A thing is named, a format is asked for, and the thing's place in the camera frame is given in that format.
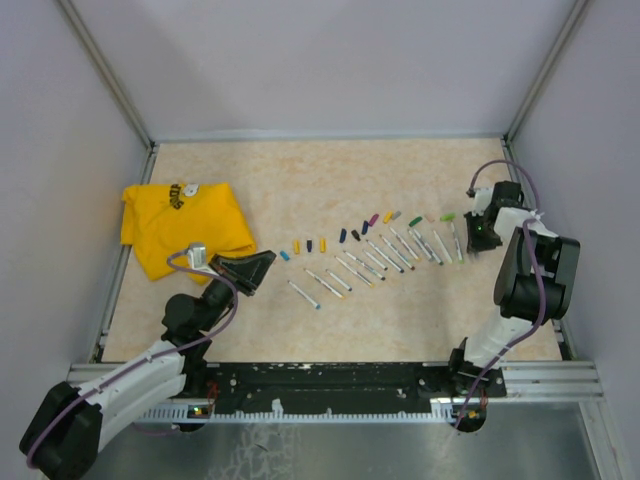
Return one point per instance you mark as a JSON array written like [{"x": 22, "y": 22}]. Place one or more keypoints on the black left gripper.
[{"x": 245, "y": 272}]

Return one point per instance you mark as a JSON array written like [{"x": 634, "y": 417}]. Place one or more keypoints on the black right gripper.
[{"x": 475, "y": 245}]

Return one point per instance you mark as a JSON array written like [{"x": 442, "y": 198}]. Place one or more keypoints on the lime green capped marker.
[{"x": 459, "y": 253}]

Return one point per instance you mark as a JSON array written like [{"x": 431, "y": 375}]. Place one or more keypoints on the pink capped white marker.
[{"x": 442, "y": 246}]

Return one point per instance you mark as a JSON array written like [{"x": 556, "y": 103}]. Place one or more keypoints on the dark green capped marker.
[{"x": 427, "y": 248}]

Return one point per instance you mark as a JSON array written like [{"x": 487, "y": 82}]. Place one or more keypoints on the dark green marker cap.
[{"x": 415, "y": 221}]

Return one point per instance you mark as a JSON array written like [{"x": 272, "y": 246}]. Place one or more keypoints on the yellow capped slim marker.
[{"x": 405, "y": 244}]

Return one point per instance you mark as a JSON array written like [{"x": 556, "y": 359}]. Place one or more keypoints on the yellow capped clear pen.
[{"x": 354, "y": 272}]

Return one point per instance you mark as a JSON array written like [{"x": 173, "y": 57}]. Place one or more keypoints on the blue eraser-cap white marker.
[{"x": 339, "y": 280}]

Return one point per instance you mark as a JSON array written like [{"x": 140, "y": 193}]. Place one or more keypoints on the magenta capped white marker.
[{"x": 397, "y": 252}]

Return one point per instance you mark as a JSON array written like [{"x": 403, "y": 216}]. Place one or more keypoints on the navy capped white marker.
[{"x": 388, "y": 259}]

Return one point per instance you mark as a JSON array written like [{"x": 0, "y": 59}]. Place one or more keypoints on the dark blue capped marker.
[{"x": 365, "y": 265}]

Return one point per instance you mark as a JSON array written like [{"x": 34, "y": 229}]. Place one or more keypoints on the black eraser-cap white marker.
[{"x": 373, "y": 258}]

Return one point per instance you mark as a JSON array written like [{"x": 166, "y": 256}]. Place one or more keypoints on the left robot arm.
[{"x": 74, "y": 423}]

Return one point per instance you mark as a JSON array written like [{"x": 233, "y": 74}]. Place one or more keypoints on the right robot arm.
[{"x": 535, "y": 281}]

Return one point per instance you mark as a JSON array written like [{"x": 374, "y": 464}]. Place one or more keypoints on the yellow t-shirt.
[{"x": 160, "y": 220}]

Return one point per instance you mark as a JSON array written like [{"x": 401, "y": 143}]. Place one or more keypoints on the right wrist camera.
[{"x": 481, "y": 199}]

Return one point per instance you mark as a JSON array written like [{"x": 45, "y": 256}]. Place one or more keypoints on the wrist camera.
[
  {"x": 197, "y": 256},
  {"x": 481, "y": 199}
]

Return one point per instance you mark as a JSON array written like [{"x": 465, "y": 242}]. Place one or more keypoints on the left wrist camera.
[{"x": 197, "y": 256}]

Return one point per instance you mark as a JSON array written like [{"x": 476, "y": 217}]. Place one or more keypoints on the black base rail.
[{"x": 336, "y": 388}]

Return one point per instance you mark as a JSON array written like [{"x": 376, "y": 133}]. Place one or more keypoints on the right corner aluminium post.
[{"x": 561, "y": 42}]

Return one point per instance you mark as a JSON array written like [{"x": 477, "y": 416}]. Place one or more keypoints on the corner aluminium post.
[
  {"x": 104, "y": 70},
  {"x": 561, "y": 42}
]

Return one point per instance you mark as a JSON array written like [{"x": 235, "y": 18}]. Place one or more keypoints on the left corner aluminium post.
[{"x": 104, "y": 70}]

